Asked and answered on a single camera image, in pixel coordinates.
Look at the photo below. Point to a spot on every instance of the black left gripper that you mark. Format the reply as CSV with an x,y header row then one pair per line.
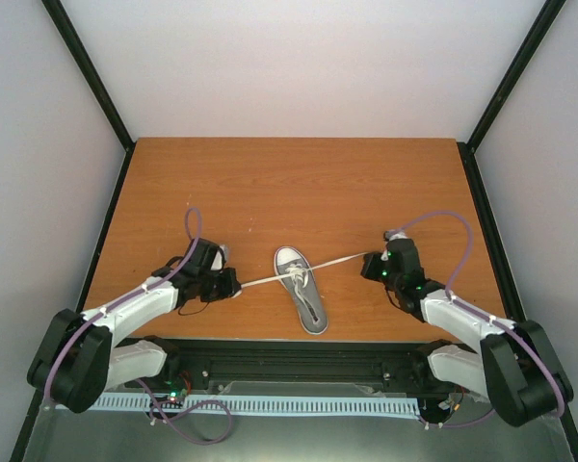
x,y
231,287

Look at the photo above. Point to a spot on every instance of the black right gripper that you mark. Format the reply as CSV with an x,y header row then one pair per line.
x,y
369,271

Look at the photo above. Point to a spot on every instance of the white shoelace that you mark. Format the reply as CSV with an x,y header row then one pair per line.
x,y
275,278

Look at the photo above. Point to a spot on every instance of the grey canvas sneaker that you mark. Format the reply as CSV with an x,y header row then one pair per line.
x,y
298,280

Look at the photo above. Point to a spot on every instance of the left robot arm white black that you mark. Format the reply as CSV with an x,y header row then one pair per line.
x,y
111,337

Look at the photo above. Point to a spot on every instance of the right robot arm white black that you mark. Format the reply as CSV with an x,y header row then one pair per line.
x,y
486,346

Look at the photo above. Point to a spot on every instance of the grey metal front plate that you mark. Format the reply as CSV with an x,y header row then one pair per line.
x,y
122,434

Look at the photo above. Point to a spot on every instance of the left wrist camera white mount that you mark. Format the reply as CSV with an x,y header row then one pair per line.
x,y
220,258

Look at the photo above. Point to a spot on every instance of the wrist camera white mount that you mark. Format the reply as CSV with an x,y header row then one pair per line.
x,y
391,235
220,258

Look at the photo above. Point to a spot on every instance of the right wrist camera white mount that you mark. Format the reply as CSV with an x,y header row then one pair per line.
x,y
391,235

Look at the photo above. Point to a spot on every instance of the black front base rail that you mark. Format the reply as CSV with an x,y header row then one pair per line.
x,y
414,369

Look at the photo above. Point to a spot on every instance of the light blue slotted cable duct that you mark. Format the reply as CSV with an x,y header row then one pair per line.
x,y
270,406

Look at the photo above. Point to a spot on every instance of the black aluminium frame post right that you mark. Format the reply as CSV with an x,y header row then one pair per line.
x,y
547,15

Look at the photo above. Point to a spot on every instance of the black aluminium frame post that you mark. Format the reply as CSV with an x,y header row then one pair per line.
x,y
76,48
547,15

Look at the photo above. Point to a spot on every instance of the black aluminium frame post left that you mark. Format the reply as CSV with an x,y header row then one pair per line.
x,y
76,48

